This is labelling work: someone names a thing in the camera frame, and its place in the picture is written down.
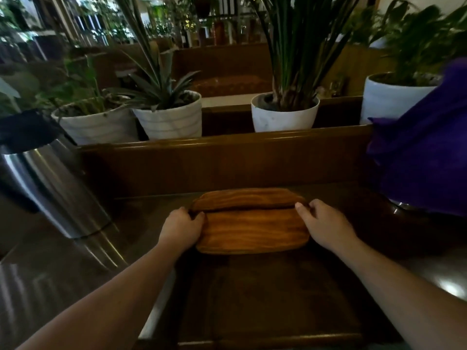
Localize person's right hand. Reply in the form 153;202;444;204
295;199;360;253

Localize person's left hand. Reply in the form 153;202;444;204
158;207;206;254

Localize wooden tray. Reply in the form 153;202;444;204
190;188;311;255

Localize person's right forearm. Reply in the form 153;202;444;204
337;237;467;350

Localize person's left forearm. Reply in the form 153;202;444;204
15;238;190;350

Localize dark wooden partition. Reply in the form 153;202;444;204
78;95;376;201

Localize smooth white plant pot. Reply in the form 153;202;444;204
251;92;320;133

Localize ribbed white plant pot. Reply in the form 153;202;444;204
51;95;139;146
132;90;203;141

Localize purple cloth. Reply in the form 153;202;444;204
367;57;467;217

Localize large white plant pot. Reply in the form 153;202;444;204
359;72;444;125

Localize wooden bench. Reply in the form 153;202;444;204
171;43;274;98

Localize spiky green plant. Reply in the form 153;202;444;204
106;0;201;113

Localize stainless steel container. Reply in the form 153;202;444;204
0;109;112;240

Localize long-leaved green plant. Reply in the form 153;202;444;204
252;0;365;112

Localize small leafy green plant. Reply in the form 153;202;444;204
35;56;110;117

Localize broad-leaved green plant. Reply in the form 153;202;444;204
350;0;467;87

